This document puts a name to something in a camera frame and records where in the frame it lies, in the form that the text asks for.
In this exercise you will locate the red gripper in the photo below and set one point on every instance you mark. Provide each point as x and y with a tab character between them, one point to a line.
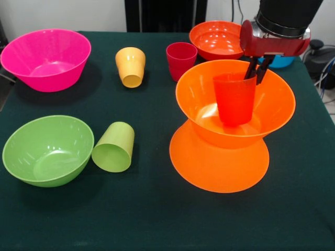
272	45

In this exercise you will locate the red plastic cup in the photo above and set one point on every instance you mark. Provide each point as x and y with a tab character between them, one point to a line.
234	104

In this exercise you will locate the orange plastic bowl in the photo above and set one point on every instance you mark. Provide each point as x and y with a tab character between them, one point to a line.
196	86
217	170

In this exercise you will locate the magenta plastic cup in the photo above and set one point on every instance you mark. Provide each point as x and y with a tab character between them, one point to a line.
180	65

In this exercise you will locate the yellow plastic cup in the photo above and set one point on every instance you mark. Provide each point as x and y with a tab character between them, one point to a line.
131	68

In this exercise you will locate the green plastic cup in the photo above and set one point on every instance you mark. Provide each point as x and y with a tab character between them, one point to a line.
112	157

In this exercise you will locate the green plastic bowl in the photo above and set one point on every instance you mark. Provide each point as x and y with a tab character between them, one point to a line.
47	146

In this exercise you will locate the pink plastic bowl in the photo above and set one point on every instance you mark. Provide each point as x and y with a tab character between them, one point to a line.
26	52

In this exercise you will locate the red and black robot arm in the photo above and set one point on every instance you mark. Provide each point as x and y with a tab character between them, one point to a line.
288	13

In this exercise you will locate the blue plastic bowl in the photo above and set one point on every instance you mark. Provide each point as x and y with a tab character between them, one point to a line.
280	62

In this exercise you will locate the red-orange plastic bowl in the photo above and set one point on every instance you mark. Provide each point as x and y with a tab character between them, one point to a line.
214	36

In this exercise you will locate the black cabinet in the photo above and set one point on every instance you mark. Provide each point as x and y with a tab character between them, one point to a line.
162	15

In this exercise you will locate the dark green table cloth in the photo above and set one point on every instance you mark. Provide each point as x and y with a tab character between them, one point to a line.
131	209

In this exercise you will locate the black equipment box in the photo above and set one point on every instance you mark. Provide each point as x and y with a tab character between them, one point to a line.
3	36

